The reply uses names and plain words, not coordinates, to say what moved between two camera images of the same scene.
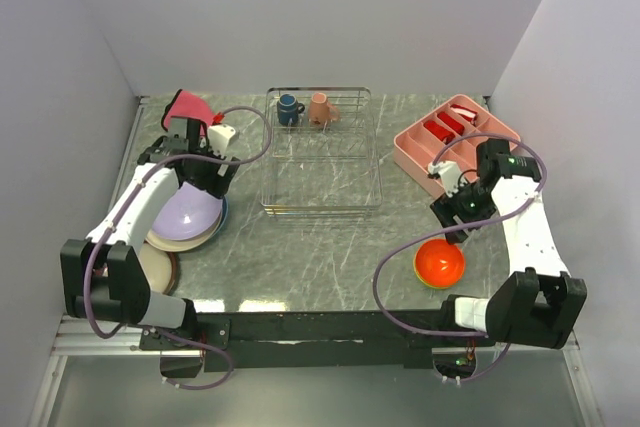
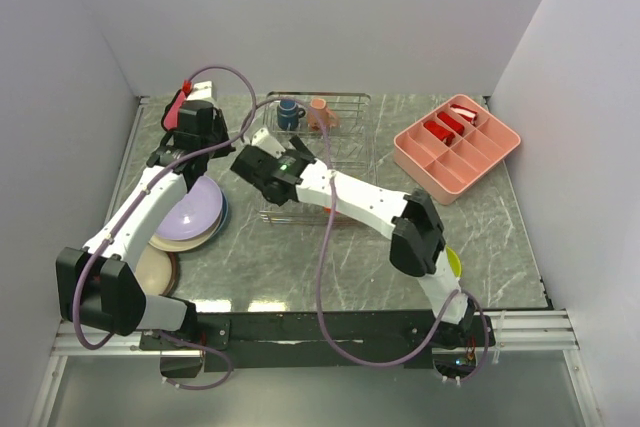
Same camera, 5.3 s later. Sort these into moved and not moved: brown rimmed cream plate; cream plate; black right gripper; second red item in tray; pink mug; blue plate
Moved: black right gripper; pink mug
Not moved: cream plate; brown rimmed cream plate; blue plate; second red item in tray
